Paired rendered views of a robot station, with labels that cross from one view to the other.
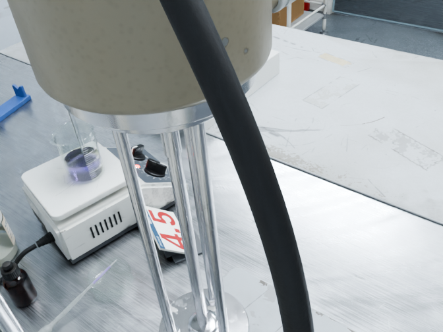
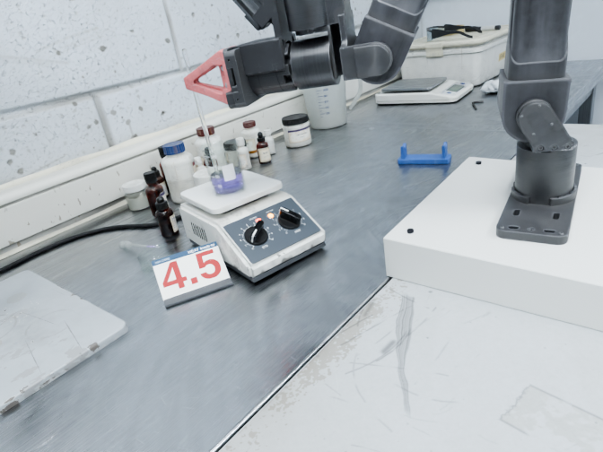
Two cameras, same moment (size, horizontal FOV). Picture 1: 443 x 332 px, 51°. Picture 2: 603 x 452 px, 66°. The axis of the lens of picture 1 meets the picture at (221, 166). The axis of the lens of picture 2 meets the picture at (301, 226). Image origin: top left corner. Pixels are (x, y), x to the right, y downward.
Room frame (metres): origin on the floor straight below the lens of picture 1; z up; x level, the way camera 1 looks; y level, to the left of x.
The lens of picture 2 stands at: (0.62, -0.47, 1.22)
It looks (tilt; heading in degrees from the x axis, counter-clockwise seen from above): 25 degrees down; 92
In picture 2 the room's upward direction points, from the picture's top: 10 degrees counter-clockwise
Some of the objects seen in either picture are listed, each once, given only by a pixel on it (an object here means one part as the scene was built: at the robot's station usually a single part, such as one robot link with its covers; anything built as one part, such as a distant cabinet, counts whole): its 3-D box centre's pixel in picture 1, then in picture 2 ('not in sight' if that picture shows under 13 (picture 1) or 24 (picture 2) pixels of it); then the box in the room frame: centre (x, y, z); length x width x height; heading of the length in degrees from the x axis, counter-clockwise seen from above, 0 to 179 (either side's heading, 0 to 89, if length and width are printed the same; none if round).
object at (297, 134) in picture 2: not in sight; (296, 130); (0.60, 0.71, 0.94); 0.07 x 0.07 x 0.07
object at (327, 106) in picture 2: not in sight; (330, 97); (0.70, 0.87, 0.97); 0.18 x 0.13 x 0.15; 2
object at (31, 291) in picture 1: (16, 280); (164, 215); (0.36, 0.26, 0.93); 0.03 x 0.03 x 0.07
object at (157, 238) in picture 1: (172, 228); (191, 273); (0.44, 0.08, 0.92); 0.09 x 0.06 x 0.04; 21
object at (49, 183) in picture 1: (76, 177); (231, 190); (0.49, 0.20, 0.98); 0.12 x 0.12 x 0.01; 36
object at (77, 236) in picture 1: (101, 192); (245, 220); (0.51, 0.18, 0.94); 0.22 x 0.13 x 0.08; 126
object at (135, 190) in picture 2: not in sight; (136, 195); (0.27, 0.42, 0.93); 0.05 x 0.05 x 0.05
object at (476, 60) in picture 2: not in sight; (458, 56); (1.20, 1.27, 0.97); 0.37 x 0.31 x 0.14; 47
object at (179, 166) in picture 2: not in sight; (179, 171); (0.36, 0.43, 0.96); 0.06 x 0.06 x 0.11
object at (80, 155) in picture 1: (78, 153); (222, 167); (0.49, 0.19, 1.02); 0.06 x 0.05 x 0.08; 140
